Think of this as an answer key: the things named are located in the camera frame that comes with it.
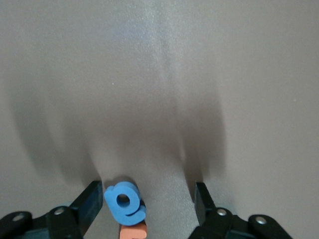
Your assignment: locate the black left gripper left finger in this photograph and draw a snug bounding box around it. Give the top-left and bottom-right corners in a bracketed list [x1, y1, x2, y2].
[0, 181, 104, 239]

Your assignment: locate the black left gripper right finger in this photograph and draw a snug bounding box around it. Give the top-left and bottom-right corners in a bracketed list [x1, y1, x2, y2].
[189, 182, 294, 239]

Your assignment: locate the blue foam letter a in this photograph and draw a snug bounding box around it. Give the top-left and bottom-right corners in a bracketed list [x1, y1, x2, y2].
[104, 181, 147, 227]

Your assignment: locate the orange foam letter E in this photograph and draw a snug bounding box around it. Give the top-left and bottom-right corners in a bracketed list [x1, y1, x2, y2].
[119, 220, 148, 239]

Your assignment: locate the brown table mat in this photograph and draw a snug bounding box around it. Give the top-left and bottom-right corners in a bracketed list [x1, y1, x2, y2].
[0, 0, 319, 239]

